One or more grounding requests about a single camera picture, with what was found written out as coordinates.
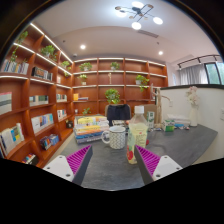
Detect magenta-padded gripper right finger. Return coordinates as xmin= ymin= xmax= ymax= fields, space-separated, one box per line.
xmin=134 ymin=144 xmax=184 ymax=185

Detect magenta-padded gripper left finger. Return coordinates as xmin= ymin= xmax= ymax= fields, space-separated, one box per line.
xmin=42 ymin=144 xmax=95 ymax=186

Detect clear yellow-green drink bottle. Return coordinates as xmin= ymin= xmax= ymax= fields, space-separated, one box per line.
xmin=125 ymin=105 xmax=149 ymax=165

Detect stack of colourful books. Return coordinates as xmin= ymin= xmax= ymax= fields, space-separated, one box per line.
xmin=73 ymin=114 xmax=110 ymax=145

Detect white patterned mug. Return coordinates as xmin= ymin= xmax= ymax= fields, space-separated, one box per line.
xmin=101 ymin=125 xmax=127 ymax=150

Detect small green white box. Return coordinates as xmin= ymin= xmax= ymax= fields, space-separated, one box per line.
xmin=163 ymin=119 xmax=176 ymax=133

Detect tall green white carton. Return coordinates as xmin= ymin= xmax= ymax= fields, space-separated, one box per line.
xmin=146 ymin=110 xmax=156 ymax=130

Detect pile of dark flat books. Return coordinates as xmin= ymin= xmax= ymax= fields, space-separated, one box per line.
xmin=111 ymin=119 xmax=131 ymax=129

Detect stack of white books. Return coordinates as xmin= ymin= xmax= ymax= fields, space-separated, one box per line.
xmin=166 ymin=113 xmax=192 ymax=128

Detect tan chair back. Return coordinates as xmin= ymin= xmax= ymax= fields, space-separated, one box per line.
xmin=143 ymin=103 xmax=160 ymax=126

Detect wooden artist mannequin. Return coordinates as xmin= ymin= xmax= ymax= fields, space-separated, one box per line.
xmin=149 ymin=83 xmax=172 ymax=125

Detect dark office chair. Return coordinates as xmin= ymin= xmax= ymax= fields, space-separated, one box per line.
xmin=105 ymin=103 xmax=132 ymax=127

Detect grey curtain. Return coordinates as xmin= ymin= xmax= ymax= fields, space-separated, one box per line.
xmin=178 ymin=63 xmax=209 ymax=86

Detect window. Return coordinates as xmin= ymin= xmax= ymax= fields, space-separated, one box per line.
xmin=204 ymin=61 xmax=224 ymax=85

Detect ceiling air vent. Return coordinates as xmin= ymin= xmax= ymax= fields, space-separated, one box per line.
xmin=138 ymin=29 xmax=159 ymax=38

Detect multi-bulb ceiling lamp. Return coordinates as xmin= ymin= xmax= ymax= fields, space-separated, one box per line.
xmin=114 ymin=0 xmax=164 ymax=31

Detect wooden wall shelf unit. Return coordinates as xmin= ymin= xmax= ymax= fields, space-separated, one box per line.
xmin=0 ymin=21 xmax=169 ymax=168

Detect black ceiling track rail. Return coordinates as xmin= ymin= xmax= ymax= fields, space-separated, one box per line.
xmin=176 ymin=54 xmax=222 ymax=70

